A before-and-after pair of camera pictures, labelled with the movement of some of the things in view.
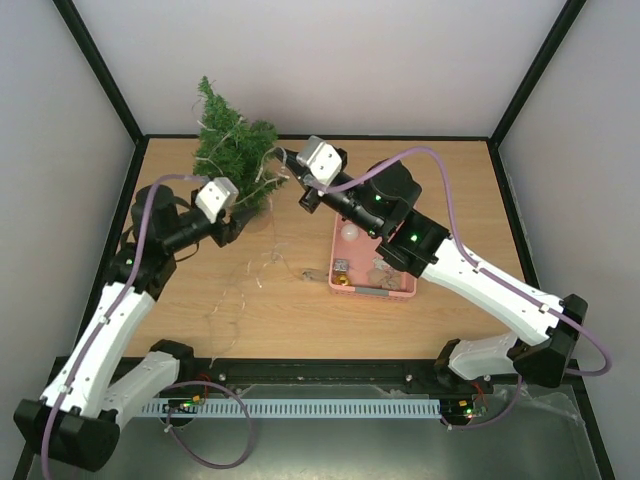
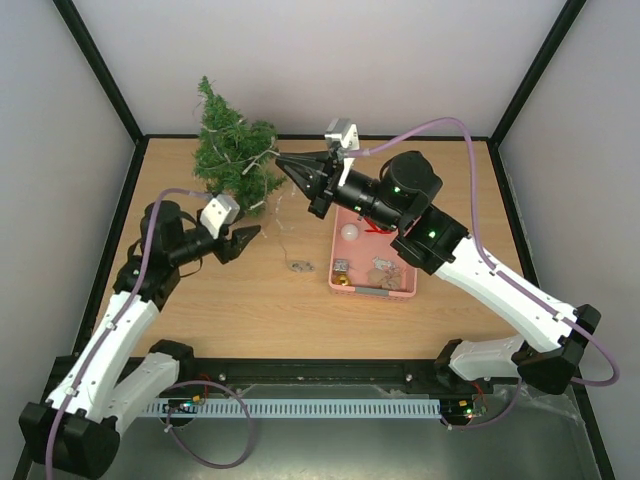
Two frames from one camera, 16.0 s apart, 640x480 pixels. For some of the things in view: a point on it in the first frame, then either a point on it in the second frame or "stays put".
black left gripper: x=232 y=230 to x=234 y=247
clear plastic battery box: x=315 y=274 to x=301 y=265
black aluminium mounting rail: x=419 y=377 stays put
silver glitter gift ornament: x=341 y=265 stays put
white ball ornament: x=349 y=232 stays put
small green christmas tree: x=227 y=147 stays put
